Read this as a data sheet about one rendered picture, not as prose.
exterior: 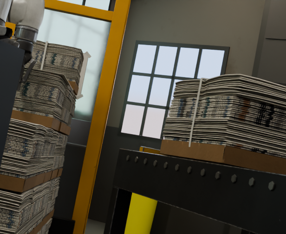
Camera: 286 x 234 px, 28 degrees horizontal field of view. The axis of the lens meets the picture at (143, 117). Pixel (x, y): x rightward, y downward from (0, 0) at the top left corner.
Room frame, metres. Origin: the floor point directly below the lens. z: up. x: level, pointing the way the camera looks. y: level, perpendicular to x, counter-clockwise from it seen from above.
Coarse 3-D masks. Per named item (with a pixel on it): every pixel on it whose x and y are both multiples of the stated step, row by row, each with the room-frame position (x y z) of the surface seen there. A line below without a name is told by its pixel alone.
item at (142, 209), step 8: (136, 200) 5.85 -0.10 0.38; (144, 200) 5.86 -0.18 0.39; (152, 200) 5.91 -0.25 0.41; (136, 208) 5.86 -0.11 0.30; (144, 208) 5.87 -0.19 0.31; (152, 208) 5.94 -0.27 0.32; (128, 216) 5.87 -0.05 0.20; (136, 216) 5.86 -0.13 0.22; (144, 216) 5.89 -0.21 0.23; (152, 216) 5.97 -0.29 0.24; (128, 224) 5.87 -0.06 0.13; (136, 224) 5.87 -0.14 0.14; (144, 224) 5.90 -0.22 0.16; (128, 232) 5.87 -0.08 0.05; (136, 232) 5.87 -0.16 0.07; (144, 232) 5.92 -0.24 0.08
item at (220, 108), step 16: (224, 80) 1.49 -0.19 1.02; (240, 80) 1.43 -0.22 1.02; (256, 80) 1.46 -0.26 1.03; (208, 96) 1.56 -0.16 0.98; (224, 96) 1.49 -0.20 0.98; (240, 96) 1.43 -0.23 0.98; (256, 96) 1.45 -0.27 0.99; (272, 96) 1.46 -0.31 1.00; (208, 112) 1.54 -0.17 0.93; (224, 112) 1.46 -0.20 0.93; (240, 112) 1.44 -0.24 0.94; (256, 112) 1.46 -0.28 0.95; (272, 112) 1.47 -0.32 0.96; (208, 128) 1.51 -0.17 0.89; (224, 128) 1.44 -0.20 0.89; (240, 128) 1.44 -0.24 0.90; (256, 128) 1.46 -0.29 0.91; (272, 128) 1.48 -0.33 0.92; (224, 144) 1.43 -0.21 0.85; (240, 144) 1.44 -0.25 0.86; (256, 144) 1.47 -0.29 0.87; (272, 144) 1.48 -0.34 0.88
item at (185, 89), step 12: (180, 84) 1.73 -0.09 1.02; (192, 84) 1.66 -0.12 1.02; (180, 96) 1.72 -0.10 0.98; (192, 96) 1.65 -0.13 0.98; (180, 108) 1.70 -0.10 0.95; (192, 108) 1.64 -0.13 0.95; (168, 120) 1.75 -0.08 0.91; (180, 120) 1.67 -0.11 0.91; (168, 132) 1.74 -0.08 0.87; (180, 132) 1.66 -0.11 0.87; (180, 156) 1.64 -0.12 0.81
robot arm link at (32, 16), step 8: (16, 0) 2.33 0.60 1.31; (24, 0) 2.33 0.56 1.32; (32, 0) 2.32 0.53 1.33; (40, 0) 2.34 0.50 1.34; (16, 8) 2.32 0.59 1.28; (24, 8) 2.32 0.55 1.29; (32, 8) 2.32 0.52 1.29; (40, 8) 2.34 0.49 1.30; (8, 16) 2.33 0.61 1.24; (16, 16) 2.33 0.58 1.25; (24, 16) 2.32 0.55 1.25; (32, 16) 2.33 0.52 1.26; (40, 16) 2.35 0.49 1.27; (16, 24) 2.37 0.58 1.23; (24, 24) 2.33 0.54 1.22; (32, 24) 2.34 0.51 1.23; (40, 24) 2.37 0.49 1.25
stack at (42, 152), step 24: (24, 144) 1.85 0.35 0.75; (48, 144) 2.42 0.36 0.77; (0, 168) 1.85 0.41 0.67; (24, 168) 1.85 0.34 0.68; (48, 168) 2.57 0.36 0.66; (0, 192) 1.85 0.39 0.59; (24, 192) 1.94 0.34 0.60; (48, 192) 2.69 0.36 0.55; (0, 216) 1.85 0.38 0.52; (24, 216) 1.99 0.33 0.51
